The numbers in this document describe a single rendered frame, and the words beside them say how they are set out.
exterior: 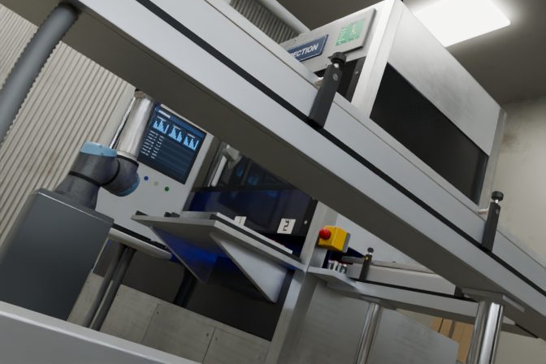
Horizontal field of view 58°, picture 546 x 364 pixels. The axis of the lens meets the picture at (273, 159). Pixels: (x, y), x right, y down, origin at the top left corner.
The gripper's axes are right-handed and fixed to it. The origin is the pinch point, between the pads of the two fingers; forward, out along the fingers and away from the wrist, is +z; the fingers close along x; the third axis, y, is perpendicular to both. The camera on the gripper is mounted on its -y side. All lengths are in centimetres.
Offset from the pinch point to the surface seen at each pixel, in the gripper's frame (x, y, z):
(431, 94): 12, -74, -74
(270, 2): -95, -32, -138
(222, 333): -23, -36, 53
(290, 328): 12, -37, 43
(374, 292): 35, -47, 24
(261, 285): 2.4, -26.9, 33.2
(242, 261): 2.4, -16.0, 28.3
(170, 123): -89, -4, -33
